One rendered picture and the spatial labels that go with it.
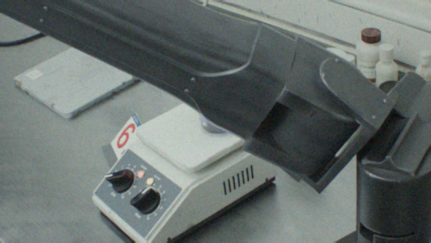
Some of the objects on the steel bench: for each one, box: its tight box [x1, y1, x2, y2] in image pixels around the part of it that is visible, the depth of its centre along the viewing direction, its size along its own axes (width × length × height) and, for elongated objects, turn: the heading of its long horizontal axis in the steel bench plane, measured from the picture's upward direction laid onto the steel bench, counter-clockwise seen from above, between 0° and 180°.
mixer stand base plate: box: [13, 48, 139, 118], centre depth 122 cm, size 30×20×1 cm, turn 143°
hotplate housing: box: [92, 139, 276, 243], centre depth 87 cm, size 22×13×8 cm, turn 139°
